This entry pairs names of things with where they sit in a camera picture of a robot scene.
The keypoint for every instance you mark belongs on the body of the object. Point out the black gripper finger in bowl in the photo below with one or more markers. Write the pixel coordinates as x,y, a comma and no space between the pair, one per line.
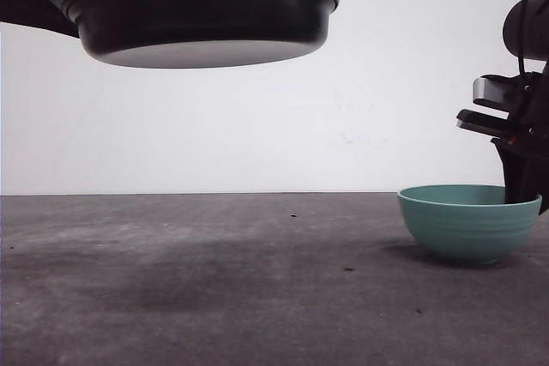
525,173

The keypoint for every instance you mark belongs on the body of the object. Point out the black frying pan green handle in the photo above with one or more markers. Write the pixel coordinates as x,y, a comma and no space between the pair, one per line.
198,34

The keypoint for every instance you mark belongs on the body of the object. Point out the teal ceramic bowl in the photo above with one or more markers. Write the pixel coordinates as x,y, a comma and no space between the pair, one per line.
466,222

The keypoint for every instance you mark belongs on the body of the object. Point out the black gripper body at bowl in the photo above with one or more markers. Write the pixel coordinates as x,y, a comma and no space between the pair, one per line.
527,123

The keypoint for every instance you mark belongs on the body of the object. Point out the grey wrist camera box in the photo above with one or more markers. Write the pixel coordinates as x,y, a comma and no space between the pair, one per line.
496,92

